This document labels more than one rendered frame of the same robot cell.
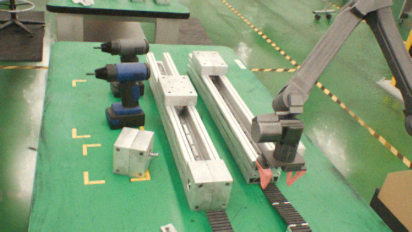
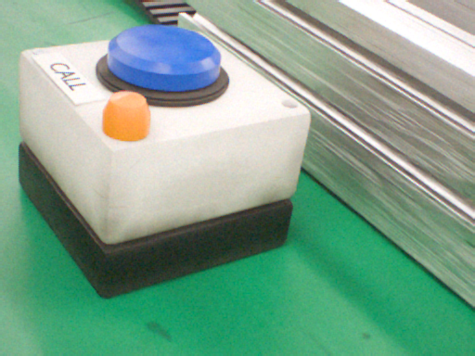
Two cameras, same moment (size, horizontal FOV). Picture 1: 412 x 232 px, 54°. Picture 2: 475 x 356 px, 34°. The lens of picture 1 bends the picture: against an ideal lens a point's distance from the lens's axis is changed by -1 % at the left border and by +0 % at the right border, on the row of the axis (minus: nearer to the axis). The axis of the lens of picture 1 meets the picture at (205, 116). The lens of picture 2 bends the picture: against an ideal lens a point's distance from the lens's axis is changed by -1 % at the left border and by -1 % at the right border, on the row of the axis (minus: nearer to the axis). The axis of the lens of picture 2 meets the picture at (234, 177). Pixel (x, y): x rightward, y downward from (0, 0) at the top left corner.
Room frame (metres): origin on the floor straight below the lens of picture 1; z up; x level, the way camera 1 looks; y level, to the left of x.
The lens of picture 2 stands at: (1.36, -0.34, 0.96)
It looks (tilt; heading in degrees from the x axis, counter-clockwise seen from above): 31 degrees down; 161
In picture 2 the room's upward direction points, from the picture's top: 9 degrees clockwise
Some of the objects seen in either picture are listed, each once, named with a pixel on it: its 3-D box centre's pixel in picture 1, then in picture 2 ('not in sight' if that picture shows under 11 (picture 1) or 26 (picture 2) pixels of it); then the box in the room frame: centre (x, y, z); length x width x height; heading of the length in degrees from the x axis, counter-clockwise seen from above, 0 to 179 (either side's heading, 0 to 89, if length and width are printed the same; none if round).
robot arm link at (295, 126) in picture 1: (288, 131); not in sight; (0.88, -0.21, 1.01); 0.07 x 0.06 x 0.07; 109
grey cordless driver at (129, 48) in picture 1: (120, 67); not in sight; (1.38, 0.34, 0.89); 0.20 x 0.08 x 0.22; 118
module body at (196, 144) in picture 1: (175, 105); not in sight; (1.27, 0.11, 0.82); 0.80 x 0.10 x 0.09; 19
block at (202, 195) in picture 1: (211, 184); not in sight; (0.85, -0.04, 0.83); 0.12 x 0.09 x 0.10; 109
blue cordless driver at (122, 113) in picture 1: (118, 94); not in sight; (1.16, 0.29, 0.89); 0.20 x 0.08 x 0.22; 118
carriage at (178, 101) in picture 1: (176, 93); not in sight; (1.27, 0.11, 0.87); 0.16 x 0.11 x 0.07; 19
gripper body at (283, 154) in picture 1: (285, 150); not in sight; (0.89, -0.22, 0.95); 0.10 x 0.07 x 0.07; 111
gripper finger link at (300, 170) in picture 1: (287, 172); not in sight; (0.90, -0.24, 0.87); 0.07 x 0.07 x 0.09; 21
